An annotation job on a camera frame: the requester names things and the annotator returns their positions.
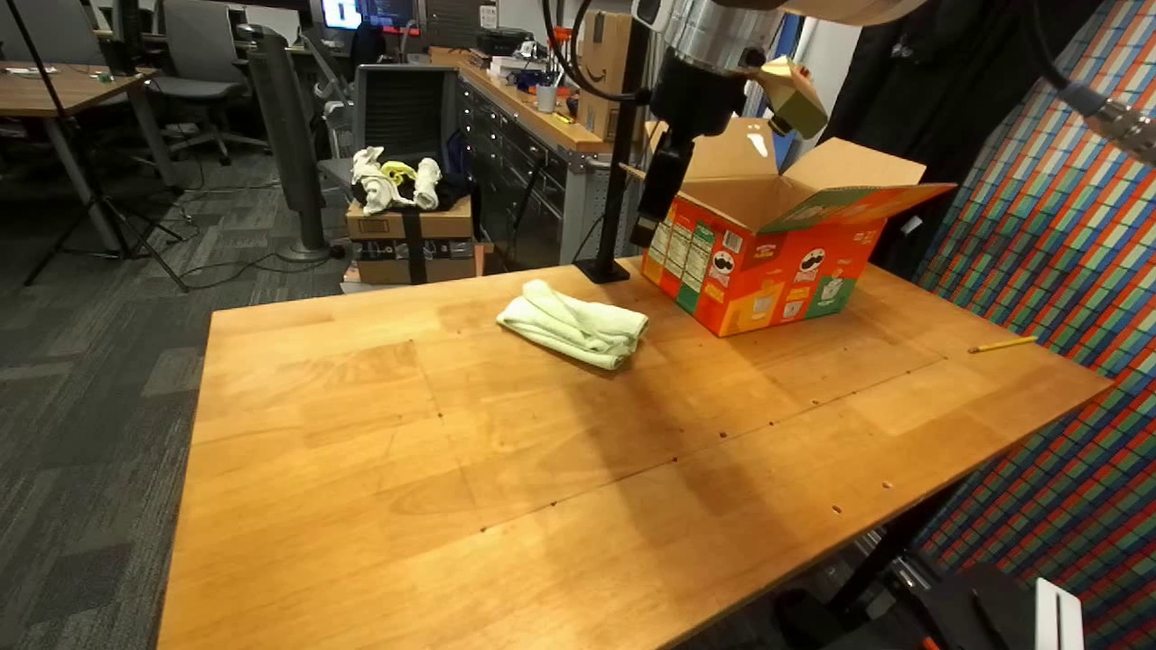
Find light green towel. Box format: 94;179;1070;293
497;279;650;371

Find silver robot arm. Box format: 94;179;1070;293
634;0;923;75

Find colourful Pringles cardboard box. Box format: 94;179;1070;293
643;114;949;337

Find small cardboard box stand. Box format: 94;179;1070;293
345;199;477;284

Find black vertical pole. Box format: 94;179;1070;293
566;0;650;284

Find dark drawer cabinet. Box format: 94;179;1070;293
460;64;610;268

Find yellow pencil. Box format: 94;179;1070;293
967;337;1035;354

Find grey office chair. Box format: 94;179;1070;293
149;0;260;163

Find black tripod stand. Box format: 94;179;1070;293
0;0;183;284

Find colourful woven wall panel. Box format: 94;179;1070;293
916;0;1156;650

